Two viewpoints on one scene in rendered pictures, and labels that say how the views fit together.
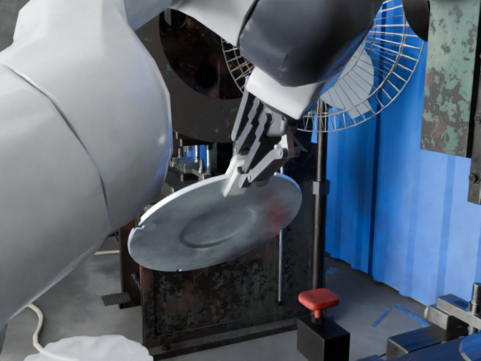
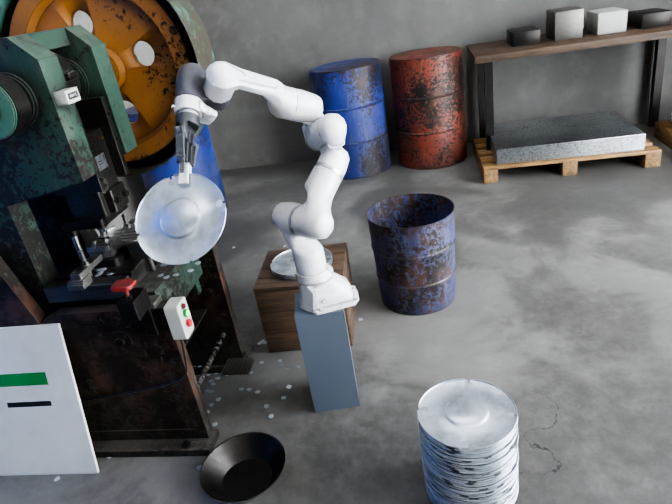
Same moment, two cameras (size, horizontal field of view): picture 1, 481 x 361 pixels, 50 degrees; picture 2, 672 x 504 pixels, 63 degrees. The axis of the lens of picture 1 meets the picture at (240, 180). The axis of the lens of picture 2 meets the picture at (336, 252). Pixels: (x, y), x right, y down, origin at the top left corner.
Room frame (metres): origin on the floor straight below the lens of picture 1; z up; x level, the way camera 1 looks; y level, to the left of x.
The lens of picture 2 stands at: (1.79, 1.32, 1.51)
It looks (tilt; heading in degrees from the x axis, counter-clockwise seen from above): 26 degrees down; 217
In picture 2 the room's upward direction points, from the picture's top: 10 degrees counter-clockwise
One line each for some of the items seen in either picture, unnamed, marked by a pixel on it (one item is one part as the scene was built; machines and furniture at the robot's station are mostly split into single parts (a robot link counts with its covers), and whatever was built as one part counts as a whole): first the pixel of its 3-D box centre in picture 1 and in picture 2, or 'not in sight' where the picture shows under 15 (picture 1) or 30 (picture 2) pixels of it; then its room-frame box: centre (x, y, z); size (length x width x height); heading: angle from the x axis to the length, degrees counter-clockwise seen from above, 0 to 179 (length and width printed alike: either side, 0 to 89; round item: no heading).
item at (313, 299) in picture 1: (318, 312); (126, 293); (0.94, -0.15, 0.72); 0.07 x 0.06 x 0.08; 115
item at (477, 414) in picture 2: not in sight; (466, 411); (0.62, 0.83, 0.31); 0.29 x 0.29 x 0.01
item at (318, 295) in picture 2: not in sight; (325, 283); (0.40, 0.22, 0.52); 0.22 x 0.19 x 0.14; 126
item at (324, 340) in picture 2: not in sight; (327, 350); (0.43, 0.19, 0.23); 0.18 x 0.18 x 0.45; 36
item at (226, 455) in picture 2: not in sight; (245, 471); (0.92, 0.13, 0.04); 0.30 x 0.30 x 0.07
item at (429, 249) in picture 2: not in sight; (414, 253); (-0.38, 0.18, 0.24); 0.42 x 0.42 x 0.48
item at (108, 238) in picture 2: not in sight; (109, 243); (0.74, -0.50, 0.76); 0.15 x 0.09 x 0.05; 25
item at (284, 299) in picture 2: not in sight; (308, 296); (0.05, -0.18, 0.18); 0.40 x 0.38 x 0.35; 119
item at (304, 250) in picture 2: not in sight; (298, 236); (0.42, 0.15, 0.71); 0.18 x 0.11 x 0.25; 79
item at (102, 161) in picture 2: not in sight; (92, 171); (0.72, -0.46, 1.04); 0.17 x 0.15 x 0.30; 115
